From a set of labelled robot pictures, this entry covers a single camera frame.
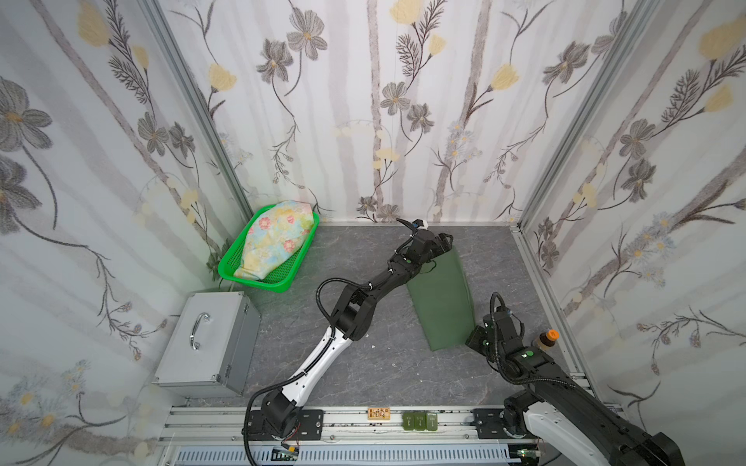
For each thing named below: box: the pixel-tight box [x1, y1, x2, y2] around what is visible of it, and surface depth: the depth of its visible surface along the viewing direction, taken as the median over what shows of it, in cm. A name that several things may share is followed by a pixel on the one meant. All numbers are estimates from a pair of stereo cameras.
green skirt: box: [406, 245, 475, 352], surface depth 97 cm
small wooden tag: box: [367, 407, 391, 421], surface depth 76 cm
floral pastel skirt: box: [234, 199, 315, 281], surface depth 109 cm
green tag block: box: [402, 412, 439, 432], surface depth 75 cm
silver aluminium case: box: [152, 291, 262, 399], surface depth 74 cm
